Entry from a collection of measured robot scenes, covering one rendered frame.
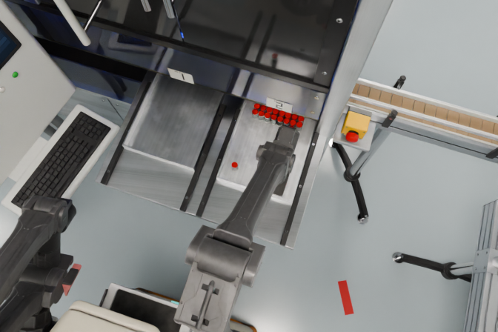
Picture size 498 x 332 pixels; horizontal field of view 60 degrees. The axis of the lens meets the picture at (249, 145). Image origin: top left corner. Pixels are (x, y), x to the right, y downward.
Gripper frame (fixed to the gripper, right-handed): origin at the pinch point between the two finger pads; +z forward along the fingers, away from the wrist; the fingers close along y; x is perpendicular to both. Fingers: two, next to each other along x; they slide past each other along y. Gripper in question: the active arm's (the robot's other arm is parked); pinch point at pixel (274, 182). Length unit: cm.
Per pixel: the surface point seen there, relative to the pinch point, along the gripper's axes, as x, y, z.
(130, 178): 47, -9, 21
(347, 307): -50, -22, 107
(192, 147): 31.3, 7.7, 20.6
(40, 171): 80, -16, 26
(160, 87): 51, 26, 21
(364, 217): -46, 22, 101
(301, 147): -4.2, 19.7, 20.5
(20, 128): 89, -6, 17
